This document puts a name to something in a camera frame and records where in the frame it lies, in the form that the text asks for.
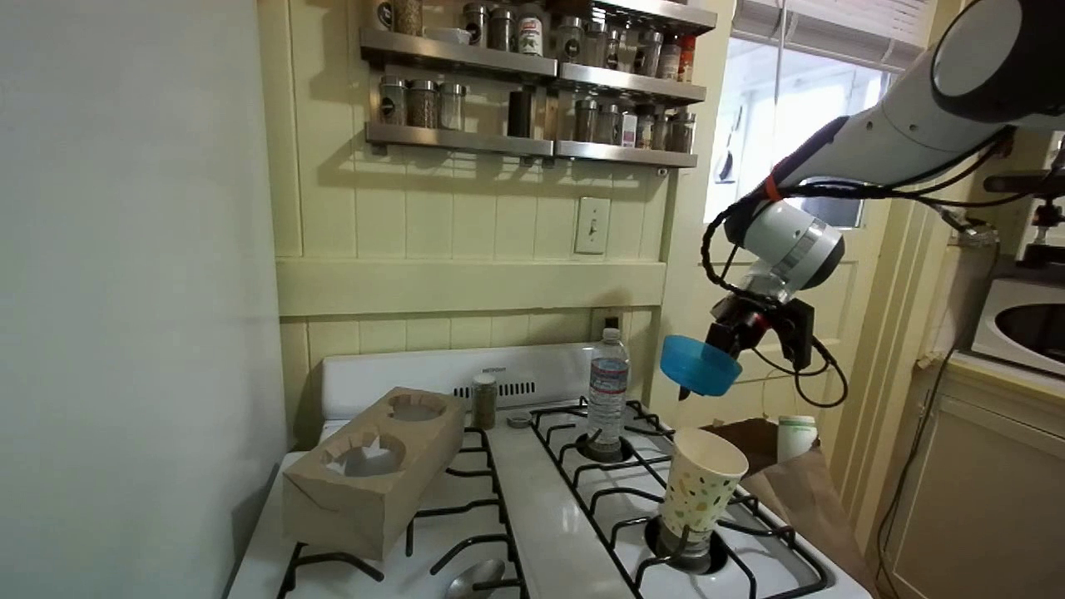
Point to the white label spice jar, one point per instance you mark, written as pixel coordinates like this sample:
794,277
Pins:
529,30

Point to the glass spice jar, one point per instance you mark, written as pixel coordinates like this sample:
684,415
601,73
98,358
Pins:
501,26
672,55
597,39
611,120
394,100
424,104
631,124
621,43
681,130
588,119
454,107
477,23
649,127
649,52
571,39

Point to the cream base cabinet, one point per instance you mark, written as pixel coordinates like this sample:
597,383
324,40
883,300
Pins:
985,500

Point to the small white jar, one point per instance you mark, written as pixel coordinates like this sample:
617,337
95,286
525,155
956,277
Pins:
798,441

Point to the white refrigerator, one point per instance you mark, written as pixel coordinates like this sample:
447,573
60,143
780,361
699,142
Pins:
135,300

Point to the white microwave oven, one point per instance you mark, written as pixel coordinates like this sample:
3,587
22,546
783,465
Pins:
1018,326

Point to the short metal spice shelf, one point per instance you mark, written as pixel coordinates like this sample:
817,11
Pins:
667,15

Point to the small metal shaker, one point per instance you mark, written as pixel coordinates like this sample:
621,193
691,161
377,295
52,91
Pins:
484,403

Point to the dark spice jar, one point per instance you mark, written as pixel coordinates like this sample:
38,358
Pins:
520,114

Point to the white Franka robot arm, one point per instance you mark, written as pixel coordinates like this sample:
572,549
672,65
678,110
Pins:
921,120

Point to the white gas stove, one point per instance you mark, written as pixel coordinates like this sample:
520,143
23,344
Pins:
553,519

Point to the red spice jar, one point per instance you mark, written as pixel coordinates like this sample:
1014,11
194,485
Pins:
691,58

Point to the blue plastic bowl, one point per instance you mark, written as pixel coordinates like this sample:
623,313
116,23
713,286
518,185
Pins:
699,369

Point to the white window blind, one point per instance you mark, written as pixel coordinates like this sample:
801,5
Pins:
832,26

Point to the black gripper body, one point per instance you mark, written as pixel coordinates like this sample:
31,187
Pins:
752,326

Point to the cream light switch plate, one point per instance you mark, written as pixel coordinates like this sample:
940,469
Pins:
592,223

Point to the patterned paper cup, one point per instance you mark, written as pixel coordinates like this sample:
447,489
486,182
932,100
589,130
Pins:
699,487

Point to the wide glass jar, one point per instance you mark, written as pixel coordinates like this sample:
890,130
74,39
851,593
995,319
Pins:
401,15

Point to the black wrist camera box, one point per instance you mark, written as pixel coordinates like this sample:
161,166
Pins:
801,333

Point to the black burner grate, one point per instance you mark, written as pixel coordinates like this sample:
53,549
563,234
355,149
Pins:
495,500
581,500

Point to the clear plastic water bottle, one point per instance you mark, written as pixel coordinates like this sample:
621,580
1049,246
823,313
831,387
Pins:
606,387

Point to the cream panel door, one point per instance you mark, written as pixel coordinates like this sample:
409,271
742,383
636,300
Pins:
687,277

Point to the brown wooden side table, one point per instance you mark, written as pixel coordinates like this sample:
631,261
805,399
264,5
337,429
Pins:
811,500

